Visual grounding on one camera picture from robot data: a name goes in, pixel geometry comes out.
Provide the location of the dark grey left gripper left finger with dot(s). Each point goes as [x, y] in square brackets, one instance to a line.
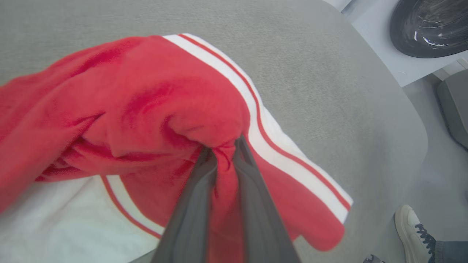
[190, 219]

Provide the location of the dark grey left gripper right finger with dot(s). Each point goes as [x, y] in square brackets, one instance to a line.
[261, 226]

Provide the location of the red and white jersey garment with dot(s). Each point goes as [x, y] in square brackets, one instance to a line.
[146, 109]

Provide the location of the sneaker toe tip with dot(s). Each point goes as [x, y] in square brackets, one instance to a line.
[373, 259]

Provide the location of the white sneaker with dark laces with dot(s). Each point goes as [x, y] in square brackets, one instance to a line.
[411, 228]

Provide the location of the grey fabric sofa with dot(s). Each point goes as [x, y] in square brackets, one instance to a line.
[292, 54]

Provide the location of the blue jeans leg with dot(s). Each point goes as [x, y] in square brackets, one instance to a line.
[451, 252]

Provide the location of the white washing machine body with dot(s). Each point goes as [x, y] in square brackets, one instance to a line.
[373, 36]

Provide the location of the dark glass washing machine door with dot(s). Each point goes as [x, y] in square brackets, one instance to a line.
[431, 29]

